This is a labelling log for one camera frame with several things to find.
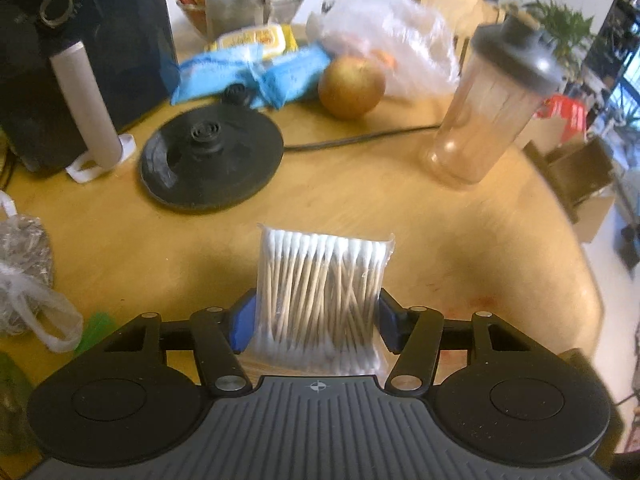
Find cotton swab pack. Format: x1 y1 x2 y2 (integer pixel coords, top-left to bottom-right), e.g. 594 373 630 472
250 226 395 376

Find black kettle base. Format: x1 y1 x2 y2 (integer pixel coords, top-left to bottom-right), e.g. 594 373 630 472
139 84 284 214

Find clear plastic bag dark contents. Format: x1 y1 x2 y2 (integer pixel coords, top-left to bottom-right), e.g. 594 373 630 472
1 193 84 353

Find green net bag of fruit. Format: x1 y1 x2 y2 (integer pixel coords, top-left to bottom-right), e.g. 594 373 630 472
1 312 116 456

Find cardboard tube paper towel holder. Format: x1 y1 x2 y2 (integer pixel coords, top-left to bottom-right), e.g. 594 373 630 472
50 41 137 184

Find yellow onion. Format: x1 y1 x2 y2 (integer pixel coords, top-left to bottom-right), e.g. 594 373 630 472
318 55 386 120

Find blue snack package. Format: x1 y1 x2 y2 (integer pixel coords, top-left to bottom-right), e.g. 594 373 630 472
171 44 331 110

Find clear shaker bottle black lid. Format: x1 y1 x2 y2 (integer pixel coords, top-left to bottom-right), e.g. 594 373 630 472
425 11 563 188

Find yellow snack packet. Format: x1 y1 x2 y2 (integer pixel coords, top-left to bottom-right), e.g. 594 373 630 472
205 23 298 58

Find clear plastic bag right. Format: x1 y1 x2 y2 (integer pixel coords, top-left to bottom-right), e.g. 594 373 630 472
306 0 459 101

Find potted green plant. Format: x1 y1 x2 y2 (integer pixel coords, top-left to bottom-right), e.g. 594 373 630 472
523 0 594 79

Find dark blue air fryer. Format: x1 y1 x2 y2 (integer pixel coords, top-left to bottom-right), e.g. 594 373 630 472
1 0 179 174

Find black kettle power cord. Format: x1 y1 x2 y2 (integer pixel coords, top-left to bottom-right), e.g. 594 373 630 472
282 122 443 153

